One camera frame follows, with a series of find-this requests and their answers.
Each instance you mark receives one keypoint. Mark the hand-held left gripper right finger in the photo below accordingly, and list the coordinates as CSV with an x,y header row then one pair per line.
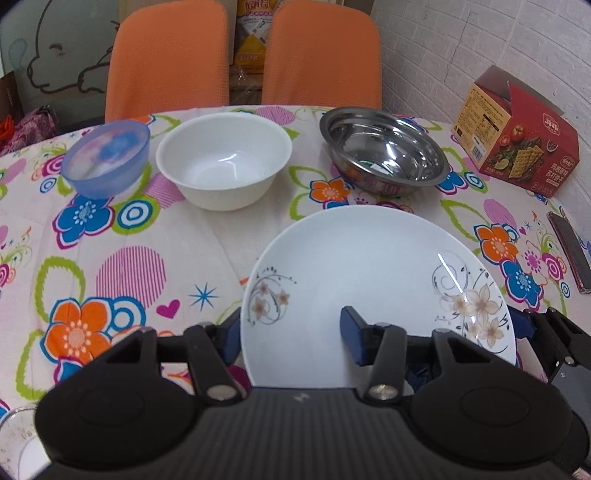
x,y
353,334

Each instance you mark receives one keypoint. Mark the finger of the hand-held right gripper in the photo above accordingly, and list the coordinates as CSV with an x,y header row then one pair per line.
x,y
520,324

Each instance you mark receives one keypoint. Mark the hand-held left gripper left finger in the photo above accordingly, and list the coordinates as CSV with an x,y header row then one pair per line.
x,y
229,339

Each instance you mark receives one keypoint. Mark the white floral plate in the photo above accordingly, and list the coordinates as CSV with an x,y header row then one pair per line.
x,y
360,258

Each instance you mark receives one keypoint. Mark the white bowl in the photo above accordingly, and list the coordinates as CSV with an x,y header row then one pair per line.
x,y
221,157

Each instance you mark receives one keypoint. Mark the stainless steel bowl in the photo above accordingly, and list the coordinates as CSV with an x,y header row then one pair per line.
x,y
383,147

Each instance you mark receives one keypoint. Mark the translucent blue bowl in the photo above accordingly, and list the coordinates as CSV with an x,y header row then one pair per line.
x,y
106,157

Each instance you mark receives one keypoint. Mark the smartphone in clear case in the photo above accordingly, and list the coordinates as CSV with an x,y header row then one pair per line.
x,y
570,249

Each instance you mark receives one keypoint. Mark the floral tablecloth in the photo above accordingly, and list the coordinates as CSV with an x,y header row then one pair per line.
x,y
184,240

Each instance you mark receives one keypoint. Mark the red cracker box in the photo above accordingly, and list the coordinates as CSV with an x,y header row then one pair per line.
x,y
521,147

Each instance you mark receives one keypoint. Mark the clear drinking glass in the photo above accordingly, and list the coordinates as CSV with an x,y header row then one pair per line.
x,y
18,443

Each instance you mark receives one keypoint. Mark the orange chair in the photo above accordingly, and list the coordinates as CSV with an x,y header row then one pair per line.
x,y
166,55
323,55

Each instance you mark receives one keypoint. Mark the yellow snack bag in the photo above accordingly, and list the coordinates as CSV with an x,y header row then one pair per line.
x,y
251,50

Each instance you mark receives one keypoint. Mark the purple patterned cloth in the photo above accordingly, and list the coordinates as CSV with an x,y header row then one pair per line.
x,y
27,131

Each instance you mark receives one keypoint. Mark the frosted glass panel cartoon drawing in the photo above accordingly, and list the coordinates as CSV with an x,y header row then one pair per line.
x,y
55,46

